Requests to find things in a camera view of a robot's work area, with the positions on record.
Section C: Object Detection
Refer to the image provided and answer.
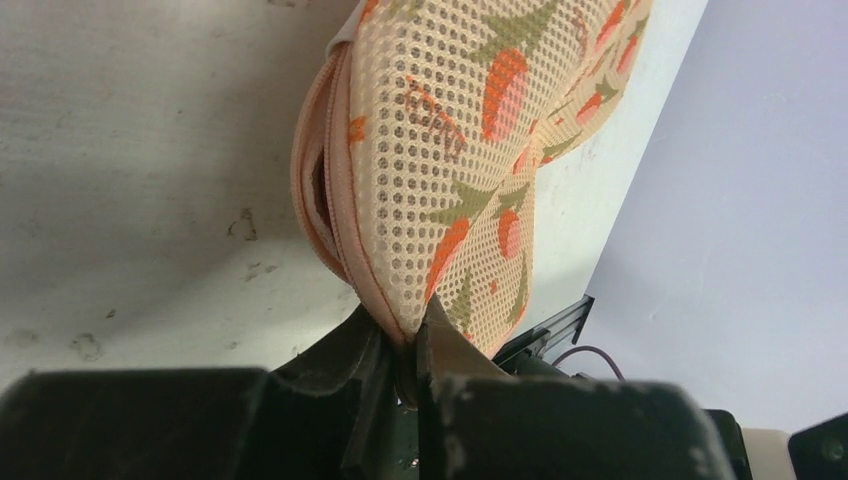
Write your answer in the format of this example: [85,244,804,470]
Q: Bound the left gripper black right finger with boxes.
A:
[415,299,734,479]

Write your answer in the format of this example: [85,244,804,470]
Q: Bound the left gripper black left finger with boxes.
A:
[1,308,391,479]

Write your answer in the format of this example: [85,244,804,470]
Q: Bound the floral padded bra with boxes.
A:
[291,0,652,356]

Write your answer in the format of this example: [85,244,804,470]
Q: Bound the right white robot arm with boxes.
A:
[707,410,847,480]

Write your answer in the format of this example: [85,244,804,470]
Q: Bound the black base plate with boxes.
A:
[493,295,595,376]

